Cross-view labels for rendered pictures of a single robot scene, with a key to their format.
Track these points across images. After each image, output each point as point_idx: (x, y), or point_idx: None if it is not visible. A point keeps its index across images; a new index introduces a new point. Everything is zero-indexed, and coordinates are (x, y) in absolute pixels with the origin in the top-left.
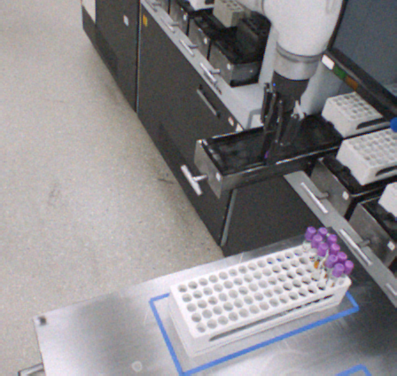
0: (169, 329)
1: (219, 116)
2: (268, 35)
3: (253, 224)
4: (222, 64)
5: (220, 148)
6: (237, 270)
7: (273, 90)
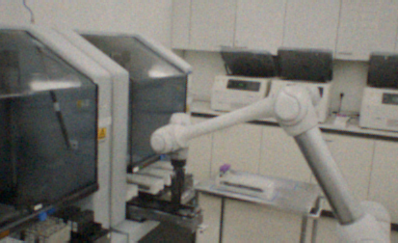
0: (272, 197)
1: None
2: (94, 204)
3: None
4: (103, 241)
5: (192, 209)
6: (247, 182)
7: (177, 173)
